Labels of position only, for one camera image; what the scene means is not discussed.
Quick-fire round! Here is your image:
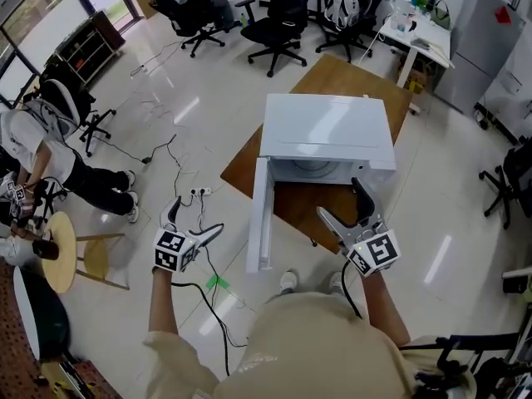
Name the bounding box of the white side desk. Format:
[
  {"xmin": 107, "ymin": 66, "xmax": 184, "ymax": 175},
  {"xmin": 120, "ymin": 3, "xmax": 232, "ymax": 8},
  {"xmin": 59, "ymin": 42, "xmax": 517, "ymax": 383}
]
[{"xmin": 501, "ymin": 265, "xmax": 532, "ymax": 294}]

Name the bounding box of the glass window wall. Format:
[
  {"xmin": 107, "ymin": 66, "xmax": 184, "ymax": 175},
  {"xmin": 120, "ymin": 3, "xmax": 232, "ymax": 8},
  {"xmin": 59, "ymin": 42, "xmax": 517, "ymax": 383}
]
[{"xmin": 0, "ymin": 0, "xmax": 140, "ymax": 111}]

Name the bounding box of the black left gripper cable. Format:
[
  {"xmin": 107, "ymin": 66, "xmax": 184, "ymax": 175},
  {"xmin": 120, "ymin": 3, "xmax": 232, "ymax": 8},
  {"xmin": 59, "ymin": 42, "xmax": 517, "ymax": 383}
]
[{"xmin": 170, "ymin": 280, "xmax": 250, "ymax": 377}]

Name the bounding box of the person's left forearm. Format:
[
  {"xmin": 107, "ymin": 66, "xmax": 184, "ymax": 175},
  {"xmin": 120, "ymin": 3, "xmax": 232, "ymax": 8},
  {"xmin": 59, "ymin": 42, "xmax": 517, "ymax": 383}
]
[{"xmin": 148, "ymin": 266, "xmax": 180, "ymax": 336}]

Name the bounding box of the white microwave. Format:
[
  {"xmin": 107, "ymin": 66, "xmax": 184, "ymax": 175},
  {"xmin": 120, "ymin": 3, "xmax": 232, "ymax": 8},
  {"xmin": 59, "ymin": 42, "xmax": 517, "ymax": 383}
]
[{"xmin": 258, "ymin": 92, "xmax": 397, "ymax": 186}]

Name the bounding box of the cardboard box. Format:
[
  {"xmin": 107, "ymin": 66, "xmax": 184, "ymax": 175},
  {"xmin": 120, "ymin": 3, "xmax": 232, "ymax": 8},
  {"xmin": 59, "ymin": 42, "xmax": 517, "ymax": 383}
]
[{"xmin": 397, "ymin": 52, "xmax": 433, "ymax": 96}]

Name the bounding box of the person's left shoe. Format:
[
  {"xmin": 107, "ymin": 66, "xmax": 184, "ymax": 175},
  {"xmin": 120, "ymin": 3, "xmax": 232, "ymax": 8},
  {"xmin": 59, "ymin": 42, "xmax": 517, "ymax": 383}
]
[{"xmin": 279, "ymin": 268, "xmax": 299, "ymax": 295}]

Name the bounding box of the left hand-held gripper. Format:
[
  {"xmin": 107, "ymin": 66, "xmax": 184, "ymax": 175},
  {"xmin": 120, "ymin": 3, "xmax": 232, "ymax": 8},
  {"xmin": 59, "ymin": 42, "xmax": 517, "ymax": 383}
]
[{"xmin": 153, "ymin": 195, "xmax": 226, "ymax": 273}]

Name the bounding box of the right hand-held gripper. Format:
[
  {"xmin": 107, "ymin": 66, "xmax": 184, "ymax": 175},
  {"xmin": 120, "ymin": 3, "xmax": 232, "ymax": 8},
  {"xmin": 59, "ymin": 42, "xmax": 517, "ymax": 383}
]
[{"xmin": 316, "ymin": 175, "xmax": 403, "ymax": 278}]

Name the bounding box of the brown wooden table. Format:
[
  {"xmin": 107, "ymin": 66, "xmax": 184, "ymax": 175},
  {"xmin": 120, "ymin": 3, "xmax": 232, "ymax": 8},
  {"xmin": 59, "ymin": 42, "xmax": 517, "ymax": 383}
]
[{"xmin": 219, "ymin": 52, "xmax": 413, "ymax": 255}]

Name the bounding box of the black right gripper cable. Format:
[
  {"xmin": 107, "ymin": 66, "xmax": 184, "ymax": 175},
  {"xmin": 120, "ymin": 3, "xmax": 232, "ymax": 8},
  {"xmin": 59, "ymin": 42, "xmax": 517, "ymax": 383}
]
[{"xmin": 341, "ymin": 259, "xmax": 366, "ymax": 320}]

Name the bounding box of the black shelf cart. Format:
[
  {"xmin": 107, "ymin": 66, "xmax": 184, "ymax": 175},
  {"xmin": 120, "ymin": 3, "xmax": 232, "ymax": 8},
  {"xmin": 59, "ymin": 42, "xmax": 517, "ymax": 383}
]
[{"xmin": 44, "ymin": 10, "xmax": 126, "ymax": 86}]

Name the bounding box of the grey refrigerator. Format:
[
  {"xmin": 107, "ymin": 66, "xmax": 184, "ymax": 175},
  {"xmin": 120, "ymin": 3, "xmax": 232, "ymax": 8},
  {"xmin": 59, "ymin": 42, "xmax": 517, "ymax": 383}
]
[{"xmin": 436, "ymin": 0, "xmax": 525, "ymax": 115}]

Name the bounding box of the green handbag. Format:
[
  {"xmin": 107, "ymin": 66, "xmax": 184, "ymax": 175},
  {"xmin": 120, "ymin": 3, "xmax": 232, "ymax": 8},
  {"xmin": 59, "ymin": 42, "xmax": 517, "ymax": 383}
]
[{"xmin": 430, "ymin": 0, "xmax": 452, "ymax": 31}]

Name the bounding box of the black and white office chair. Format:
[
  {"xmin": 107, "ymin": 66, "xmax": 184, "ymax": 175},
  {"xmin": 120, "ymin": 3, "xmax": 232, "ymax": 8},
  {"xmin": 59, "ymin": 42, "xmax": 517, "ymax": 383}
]
[{"xmin": 39, "ymin": 76, "xmax": 117, "ymax": 158}]

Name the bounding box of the white backpack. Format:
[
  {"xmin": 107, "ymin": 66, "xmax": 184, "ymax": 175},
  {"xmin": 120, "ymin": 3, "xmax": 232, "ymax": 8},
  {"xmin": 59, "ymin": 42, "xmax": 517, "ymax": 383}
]
[{"xmin": 323, "ymin": 0, "xmax": 360, "ymax": 31}]

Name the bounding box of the light wooden stool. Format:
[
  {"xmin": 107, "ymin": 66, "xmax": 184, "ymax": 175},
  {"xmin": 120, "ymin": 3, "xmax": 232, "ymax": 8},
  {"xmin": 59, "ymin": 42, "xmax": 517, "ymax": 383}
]
[{"xmin": 74, "ymin": 232, "xmax": 131, "ymax": 291}]

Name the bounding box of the person's beige shirt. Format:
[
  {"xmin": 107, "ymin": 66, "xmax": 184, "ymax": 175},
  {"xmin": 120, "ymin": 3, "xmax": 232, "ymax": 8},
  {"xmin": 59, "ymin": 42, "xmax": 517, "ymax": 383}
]
[{"xmin": 143, "ymin": 291, "xmax": 475, "ymax": 399}]

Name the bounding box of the green floor tape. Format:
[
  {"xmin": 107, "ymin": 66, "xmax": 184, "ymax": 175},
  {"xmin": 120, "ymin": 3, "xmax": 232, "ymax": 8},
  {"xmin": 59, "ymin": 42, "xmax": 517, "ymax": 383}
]
[{"xmin": 204, "ymin": 273, "xmax": 232, "ymax": 293}]

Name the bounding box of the black floor cable with adapter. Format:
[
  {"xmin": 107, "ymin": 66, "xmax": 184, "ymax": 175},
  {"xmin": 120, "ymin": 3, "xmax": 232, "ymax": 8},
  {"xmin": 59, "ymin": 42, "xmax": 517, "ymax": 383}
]
[{"xmin": 85, "ymin": 133, "xmax": 179, "ymax": 165}]

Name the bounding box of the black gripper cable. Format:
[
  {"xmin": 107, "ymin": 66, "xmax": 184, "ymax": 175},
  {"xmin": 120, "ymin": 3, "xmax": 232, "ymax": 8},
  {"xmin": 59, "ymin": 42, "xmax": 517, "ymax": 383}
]
[
  {"xmin": 341, "ymin": 259, "xmax": 366, "ymax": 320},
  {"xmin": 170, "ymin": 280, "xmax": 250, "ymax": 377}
]

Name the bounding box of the person's right forearm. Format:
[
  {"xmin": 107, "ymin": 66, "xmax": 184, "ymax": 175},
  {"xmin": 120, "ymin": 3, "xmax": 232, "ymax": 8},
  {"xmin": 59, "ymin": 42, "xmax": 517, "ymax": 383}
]
[{"xmin": 361, "ymin": 270, "xmax": 412, "ymax": 347}]

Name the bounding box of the white round table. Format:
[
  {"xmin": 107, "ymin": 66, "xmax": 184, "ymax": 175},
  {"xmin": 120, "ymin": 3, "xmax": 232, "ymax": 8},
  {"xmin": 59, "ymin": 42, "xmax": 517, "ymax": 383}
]
[{"xmin": 12, "ymin": 265, "xmax": 42, "ymax": 362}]

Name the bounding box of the black equipment rig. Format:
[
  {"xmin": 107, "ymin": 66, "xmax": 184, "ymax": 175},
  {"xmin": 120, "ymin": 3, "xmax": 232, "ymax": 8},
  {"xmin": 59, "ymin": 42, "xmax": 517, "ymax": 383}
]
[{"xmin": 398, "ymin": 332, "xmax": 532, "ymax": 399}]

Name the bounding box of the white partition board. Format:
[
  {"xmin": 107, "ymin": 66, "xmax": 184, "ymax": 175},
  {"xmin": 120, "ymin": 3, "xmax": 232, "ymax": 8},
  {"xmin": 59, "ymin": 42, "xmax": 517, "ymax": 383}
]
[{"xmin": 475, "ymin": 22, "xmax": 532, "ymax": 143}]

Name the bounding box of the round light wooden table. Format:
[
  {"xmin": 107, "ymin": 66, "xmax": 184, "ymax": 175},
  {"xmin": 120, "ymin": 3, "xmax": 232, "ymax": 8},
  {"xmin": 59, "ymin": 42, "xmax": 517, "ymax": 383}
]
[{"xmin": 41, "ymin": 210, "xmax": 78, "ymax": 294}]

